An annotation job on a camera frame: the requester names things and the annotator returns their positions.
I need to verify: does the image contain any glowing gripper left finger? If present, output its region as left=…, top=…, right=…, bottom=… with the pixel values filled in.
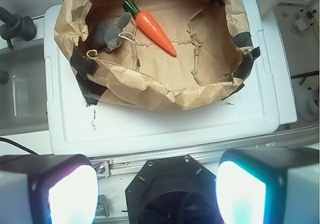
left=0, top=154, right=99, bottom=223

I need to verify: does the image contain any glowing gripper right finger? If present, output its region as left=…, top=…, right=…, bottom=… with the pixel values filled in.
left=215, top=147, right=320, bottom=223

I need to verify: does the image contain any white plastic bin lid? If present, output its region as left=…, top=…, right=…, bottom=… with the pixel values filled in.
left=44, top=0, right=280, bottom=157

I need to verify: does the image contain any clear plastic container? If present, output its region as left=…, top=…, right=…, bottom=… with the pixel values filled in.
left=0, top=39, right=49, bottom=136

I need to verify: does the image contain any gray plush rabbit toy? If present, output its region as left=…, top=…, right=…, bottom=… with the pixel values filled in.
left=89, top=12, right=131, bottom=54

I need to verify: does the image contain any dark gray clamp knob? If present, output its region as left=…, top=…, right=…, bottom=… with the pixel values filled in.
left=0, top=7, right=37, bottom=50

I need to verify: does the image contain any brown paper bag tray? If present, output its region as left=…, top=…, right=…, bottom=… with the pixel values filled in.
left=53, top=0, right=260, bottom=110

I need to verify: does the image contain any orange plastic carrot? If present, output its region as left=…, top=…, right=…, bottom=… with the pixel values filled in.
left=123, top=0, right=177, bottom=57

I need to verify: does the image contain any metal corner bracket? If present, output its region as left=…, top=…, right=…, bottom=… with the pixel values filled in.
left=93, top=162, right=111, bottom=179

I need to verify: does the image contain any aluminium extrusion rail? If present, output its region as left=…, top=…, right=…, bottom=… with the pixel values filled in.
left=90, top=124, right=320, bottom=175

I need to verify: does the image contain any black cable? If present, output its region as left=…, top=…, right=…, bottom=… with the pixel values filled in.
left=0, top=137, right=40, bottom=156

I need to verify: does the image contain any black octagonal mount plate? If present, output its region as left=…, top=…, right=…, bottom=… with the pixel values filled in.
left=125, top=155, right=224, bottom=223

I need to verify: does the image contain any white bracket fixture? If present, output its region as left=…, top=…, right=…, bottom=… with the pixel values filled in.
left=291, top=9, right=317, bottom=34

